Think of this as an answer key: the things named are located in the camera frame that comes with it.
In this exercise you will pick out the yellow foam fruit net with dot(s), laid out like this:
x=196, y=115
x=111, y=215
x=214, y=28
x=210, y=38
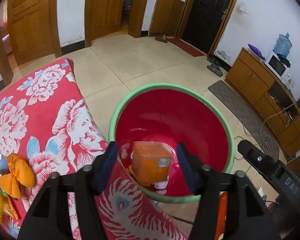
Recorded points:
x=6, y=208

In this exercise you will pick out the purple cloth on cabinet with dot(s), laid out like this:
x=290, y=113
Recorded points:
x=255, y=50

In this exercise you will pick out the red basin green rim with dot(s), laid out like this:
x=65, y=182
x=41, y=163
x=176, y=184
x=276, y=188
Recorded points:
x=170, y=114

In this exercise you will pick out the dark entrance door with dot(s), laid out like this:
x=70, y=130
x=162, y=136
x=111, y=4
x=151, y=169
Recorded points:
x=203, y=23

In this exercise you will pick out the blue water jug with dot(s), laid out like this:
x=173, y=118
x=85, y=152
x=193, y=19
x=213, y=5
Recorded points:
x=283, y=45

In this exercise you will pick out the wooden tv cabinet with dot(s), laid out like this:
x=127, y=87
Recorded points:
x=273, y=102

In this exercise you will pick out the wooden door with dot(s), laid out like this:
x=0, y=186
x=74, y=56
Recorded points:
x=105, y=17
x=29, y=29

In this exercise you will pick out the left wooden door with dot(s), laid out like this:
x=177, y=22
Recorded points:
x=29, y=29

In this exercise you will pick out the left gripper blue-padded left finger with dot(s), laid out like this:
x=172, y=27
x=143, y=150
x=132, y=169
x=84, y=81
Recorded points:
x=48, y=216

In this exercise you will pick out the dark slippers by wall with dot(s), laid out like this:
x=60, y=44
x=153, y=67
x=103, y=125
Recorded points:
x=214, y=66

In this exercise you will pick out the crumpled white tissue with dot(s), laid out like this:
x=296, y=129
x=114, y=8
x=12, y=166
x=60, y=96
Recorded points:
x=161, y=187

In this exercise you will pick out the red door mat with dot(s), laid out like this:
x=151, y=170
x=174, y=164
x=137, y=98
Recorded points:
x=194, y=52

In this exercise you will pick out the red floral tablecloth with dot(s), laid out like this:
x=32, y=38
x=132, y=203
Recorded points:
x=45, y=120

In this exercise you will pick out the orange cloth bundle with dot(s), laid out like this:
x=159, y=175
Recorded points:
x=20, y=173

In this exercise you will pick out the grey floor mat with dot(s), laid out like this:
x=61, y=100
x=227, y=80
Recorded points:
x=247, y=116

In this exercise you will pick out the brown shoe near doorway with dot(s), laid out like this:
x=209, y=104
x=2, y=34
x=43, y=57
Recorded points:
x=161, y=38

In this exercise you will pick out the low wooden wall panel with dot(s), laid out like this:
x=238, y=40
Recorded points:
x=166, y=17

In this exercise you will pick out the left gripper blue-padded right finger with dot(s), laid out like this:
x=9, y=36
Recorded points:
x=247, y=217

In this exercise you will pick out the brown cardboard box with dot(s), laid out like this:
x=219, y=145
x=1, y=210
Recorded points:
x=150, y=162

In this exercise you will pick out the middle wooden door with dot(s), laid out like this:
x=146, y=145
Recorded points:
x=105, y=17

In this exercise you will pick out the white microwave oven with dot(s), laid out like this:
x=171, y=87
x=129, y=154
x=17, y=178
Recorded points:
x=279, y=65

